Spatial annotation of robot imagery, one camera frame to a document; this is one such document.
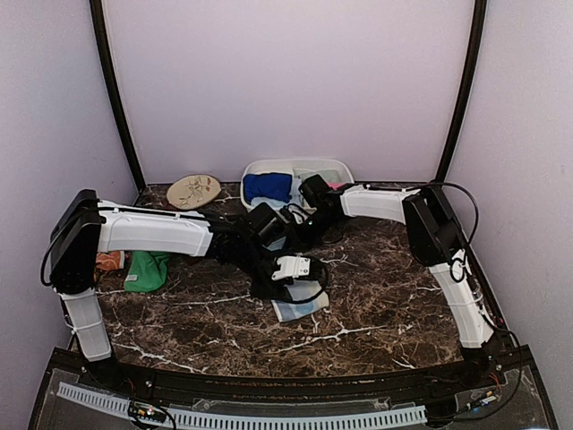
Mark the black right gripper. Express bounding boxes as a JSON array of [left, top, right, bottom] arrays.
[[284, 210, 341, 254]]

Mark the royal blue microfiber towel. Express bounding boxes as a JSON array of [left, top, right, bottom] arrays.
[[243, 172, 293, 203]]

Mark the light blue patterned towel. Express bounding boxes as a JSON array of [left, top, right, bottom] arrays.
[[271, 280, 329, 323]]

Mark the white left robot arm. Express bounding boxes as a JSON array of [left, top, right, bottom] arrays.
[[40, 189, 310, 391]]

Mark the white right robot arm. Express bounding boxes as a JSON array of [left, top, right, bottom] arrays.
[[299, 175, 495, 352]]

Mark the pink rolled towel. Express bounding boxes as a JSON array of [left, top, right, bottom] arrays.
[[327, 182, 352, 190]]

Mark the sage green rolled towel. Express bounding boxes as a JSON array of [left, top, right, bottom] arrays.
[[293, 168, 341, 183]]

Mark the light blue rolled towel front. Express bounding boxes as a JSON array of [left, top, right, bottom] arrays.
[[251, 197, 287, 211]]

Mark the white plastic bin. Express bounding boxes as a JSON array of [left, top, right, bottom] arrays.
[[240, 158, 355, 211]]

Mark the floral ceramic plate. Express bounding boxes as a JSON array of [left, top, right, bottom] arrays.
[[167, 175, 221, 211]]

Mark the orange patterned towel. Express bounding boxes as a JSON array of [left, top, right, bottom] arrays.
[[94, 251, 126, 282]]

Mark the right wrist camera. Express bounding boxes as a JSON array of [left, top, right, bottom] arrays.
[[279, 206, 305, 225]]

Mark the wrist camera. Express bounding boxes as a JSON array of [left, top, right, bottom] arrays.
[[279, 206, 305, 225], [271, 255, 323, 281]]

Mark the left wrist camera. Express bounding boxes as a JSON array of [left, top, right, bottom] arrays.
[[271, 255, 323, 281]]

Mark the black right corner post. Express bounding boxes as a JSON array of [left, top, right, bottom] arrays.
[[434, 0, 488, 182]]

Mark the black corner post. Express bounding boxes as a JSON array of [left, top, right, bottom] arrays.
[[434, 0, 488, 182], [89, 0, 147, 193]]

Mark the white slotted cable duct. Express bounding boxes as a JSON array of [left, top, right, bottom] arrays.
[[56, 383, 427, 429]]

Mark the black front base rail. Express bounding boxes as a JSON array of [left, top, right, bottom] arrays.
[[47, 347, 532, 414]]

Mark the black left corner post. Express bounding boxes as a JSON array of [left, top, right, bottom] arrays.
[[89, 0, 147, 193]]

